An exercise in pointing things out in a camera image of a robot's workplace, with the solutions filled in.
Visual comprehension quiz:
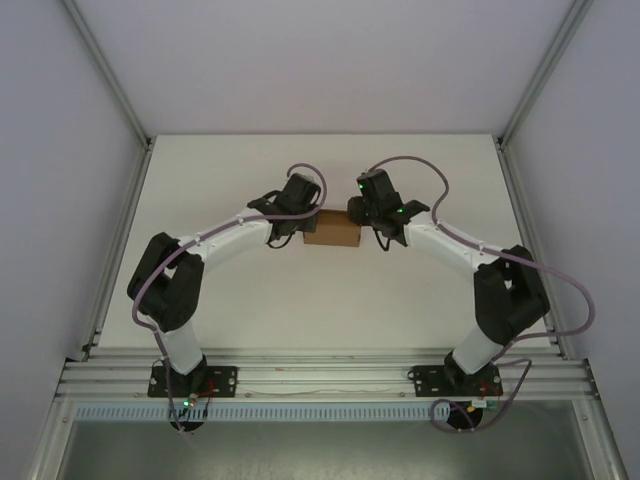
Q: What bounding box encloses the black round cable grommet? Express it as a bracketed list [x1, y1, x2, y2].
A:
[446, 404, 484, 433]
[169, 417, 206, 434]

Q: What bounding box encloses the aluminium side rail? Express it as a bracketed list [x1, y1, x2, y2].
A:
[79, 139, 154, 362]
[494, 139, 571, 361]

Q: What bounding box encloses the grey metal panel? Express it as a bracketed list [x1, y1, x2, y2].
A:
[29, 399, 626, 480]

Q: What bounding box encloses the aluminium frame post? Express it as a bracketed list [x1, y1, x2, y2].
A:
[497, 0, 594, 149]
[62, 0, 154, 151]

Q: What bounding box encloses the aluminium mounting rail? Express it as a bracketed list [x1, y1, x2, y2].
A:
[54, 348, 599, 401]

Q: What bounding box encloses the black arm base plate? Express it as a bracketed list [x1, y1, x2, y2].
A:
[408, 364, 502, 399]
[147, 364, 239, 399]

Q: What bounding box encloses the brown cardboard box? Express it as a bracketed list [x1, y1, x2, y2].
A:
[302, 208, 364, 249]

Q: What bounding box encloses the grey slotted cable duct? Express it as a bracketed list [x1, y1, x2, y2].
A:
[74, 404, 451, 422]

